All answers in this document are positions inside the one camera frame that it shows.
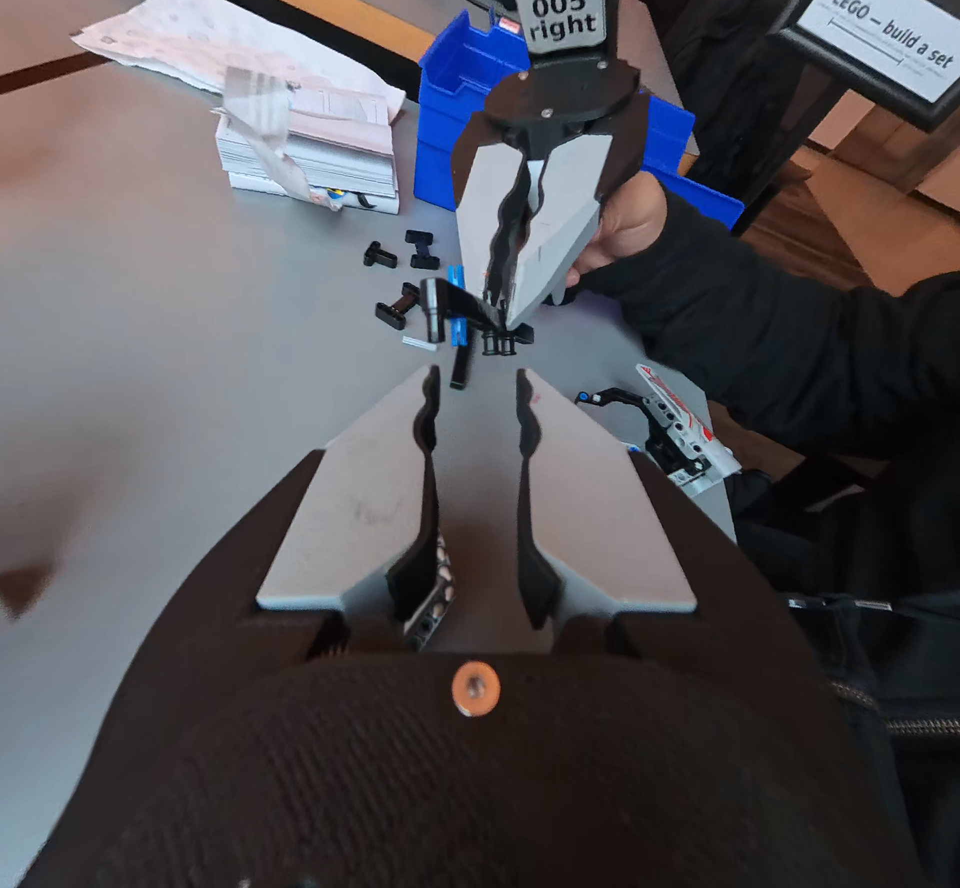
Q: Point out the black lego H connector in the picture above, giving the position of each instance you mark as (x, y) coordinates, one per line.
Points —
(422, 249)
(397, 303)

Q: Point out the black lego angle connector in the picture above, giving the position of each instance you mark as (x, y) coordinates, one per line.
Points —
(379, 255)

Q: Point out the small white lego piece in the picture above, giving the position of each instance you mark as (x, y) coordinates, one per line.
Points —
(420, 342)

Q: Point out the blue plastic bin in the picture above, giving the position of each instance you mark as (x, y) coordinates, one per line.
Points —
(442, 153)

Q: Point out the long black lego tile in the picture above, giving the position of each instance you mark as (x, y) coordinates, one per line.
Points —
(460, 371)

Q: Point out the long black lego beam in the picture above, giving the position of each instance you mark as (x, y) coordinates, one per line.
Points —
(472, 307)

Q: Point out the black bag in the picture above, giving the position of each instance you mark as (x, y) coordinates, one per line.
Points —
(735, 63)

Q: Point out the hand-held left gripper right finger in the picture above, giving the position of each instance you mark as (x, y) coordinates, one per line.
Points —
(607, 528)

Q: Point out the pink plastic bag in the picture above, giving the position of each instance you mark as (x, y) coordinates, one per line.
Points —
(259, 116)

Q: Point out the closed cardboard box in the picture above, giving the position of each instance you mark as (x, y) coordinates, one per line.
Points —
(900, 228)

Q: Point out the black framed marker sign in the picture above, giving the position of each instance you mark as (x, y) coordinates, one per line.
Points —
(885, 26)

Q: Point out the grey toothed lego jaw assembly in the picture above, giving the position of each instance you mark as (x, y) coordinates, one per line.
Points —
(435, 596)

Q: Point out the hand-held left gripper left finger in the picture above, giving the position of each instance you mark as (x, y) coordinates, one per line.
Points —
(345, 521)

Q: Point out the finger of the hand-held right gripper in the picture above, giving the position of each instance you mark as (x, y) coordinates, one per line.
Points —
(480, 213)
(570, 206)

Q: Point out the person's right hand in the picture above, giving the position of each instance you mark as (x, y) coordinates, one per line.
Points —
(630, 217)

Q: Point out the person's right forearm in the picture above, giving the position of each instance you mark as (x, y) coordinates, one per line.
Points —
(750, 326)

